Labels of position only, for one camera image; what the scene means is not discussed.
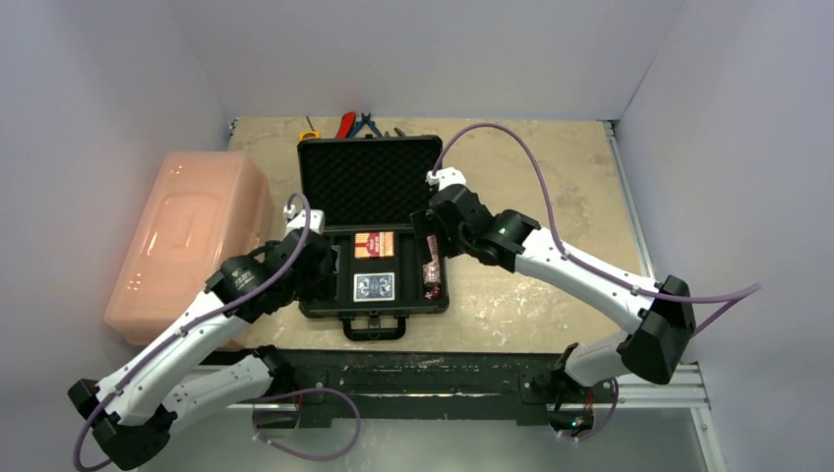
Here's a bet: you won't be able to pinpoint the blue playing card deck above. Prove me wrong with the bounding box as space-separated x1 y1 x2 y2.
352 272 396 303

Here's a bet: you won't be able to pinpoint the red Texas Hold'em card deck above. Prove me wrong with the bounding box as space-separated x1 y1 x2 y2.
353 231 395 260

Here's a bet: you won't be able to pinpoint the black poker carrying case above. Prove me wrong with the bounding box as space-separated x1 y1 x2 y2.
297 135 450 342

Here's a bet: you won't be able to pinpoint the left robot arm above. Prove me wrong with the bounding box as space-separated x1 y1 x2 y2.
68 229 337 470

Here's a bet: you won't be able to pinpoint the orange plastic storage bin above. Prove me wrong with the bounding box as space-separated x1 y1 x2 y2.
104 151 273 346

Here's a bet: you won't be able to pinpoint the yellow tape measure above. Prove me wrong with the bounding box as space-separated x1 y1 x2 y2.
299 130 321 142

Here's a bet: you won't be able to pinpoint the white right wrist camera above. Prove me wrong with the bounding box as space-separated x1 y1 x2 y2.
426 167 467 192

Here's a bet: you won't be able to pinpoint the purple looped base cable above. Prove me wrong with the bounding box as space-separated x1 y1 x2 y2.
251 387 363 462

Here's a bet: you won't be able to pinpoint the blue handled cutters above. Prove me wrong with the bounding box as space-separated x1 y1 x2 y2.
349 113 384 138

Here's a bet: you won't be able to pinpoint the red handled pliers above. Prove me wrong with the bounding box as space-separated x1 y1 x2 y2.
335 111 356 139

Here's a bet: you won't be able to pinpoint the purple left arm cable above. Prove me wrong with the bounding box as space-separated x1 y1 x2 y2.
73 192 313 472

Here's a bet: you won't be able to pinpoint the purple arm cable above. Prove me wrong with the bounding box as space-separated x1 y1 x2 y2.
431 123 762 340
73 192 313 472

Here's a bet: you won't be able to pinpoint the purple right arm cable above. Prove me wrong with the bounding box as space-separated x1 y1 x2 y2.
431 123 762 340

